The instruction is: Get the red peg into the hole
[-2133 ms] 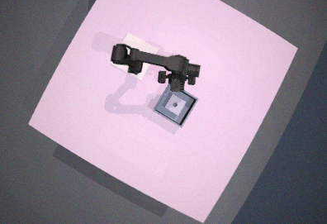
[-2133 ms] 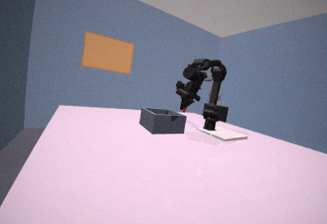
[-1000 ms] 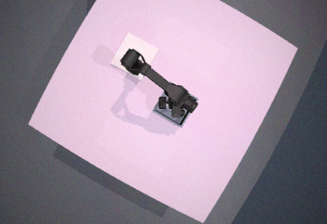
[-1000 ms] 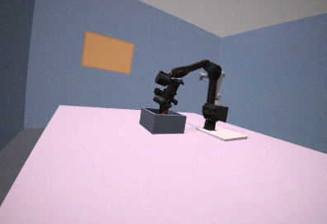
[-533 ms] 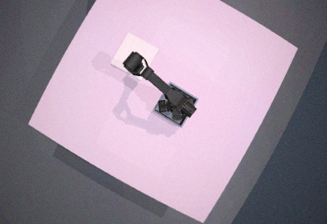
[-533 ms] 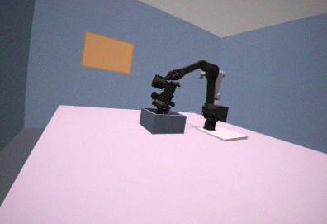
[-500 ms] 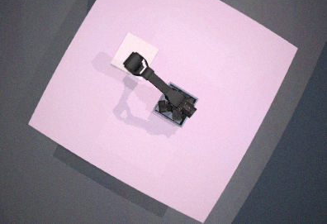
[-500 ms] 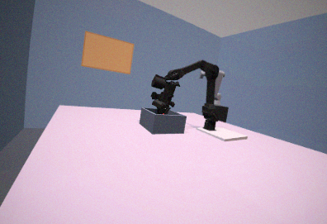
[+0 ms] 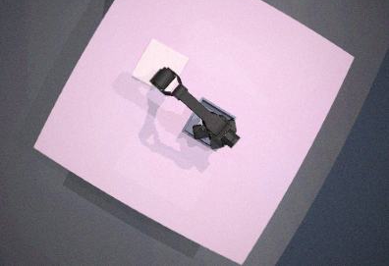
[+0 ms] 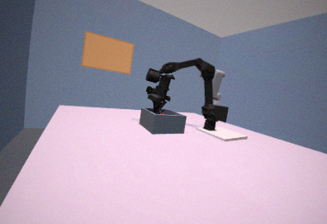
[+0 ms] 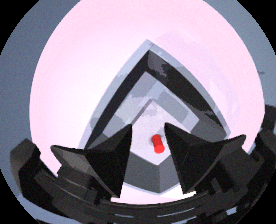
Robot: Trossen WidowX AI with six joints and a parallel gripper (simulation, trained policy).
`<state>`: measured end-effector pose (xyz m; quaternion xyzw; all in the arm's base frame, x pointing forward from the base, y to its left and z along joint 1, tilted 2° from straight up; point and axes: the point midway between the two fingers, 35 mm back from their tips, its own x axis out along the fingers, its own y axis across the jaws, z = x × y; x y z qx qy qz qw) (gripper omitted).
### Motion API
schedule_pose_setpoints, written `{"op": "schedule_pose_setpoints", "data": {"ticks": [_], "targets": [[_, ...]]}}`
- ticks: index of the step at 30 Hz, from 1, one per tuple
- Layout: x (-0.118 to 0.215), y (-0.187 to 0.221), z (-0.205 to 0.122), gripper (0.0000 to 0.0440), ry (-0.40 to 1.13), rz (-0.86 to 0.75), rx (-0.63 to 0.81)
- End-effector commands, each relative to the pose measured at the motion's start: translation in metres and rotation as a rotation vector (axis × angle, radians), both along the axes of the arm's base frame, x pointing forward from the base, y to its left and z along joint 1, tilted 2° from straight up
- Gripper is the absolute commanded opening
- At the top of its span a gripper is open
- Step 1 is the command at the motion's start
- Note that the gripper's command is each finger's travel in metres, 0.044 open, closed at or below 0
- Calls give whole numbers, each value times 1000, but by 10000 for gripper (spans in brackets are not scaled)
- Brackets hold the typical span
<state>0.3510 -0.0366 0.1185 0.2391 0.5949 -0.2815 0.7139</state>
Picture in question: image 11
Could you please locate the red peg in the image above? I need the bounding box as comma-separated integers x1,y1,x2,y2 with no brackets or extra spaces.
151,135,165,153

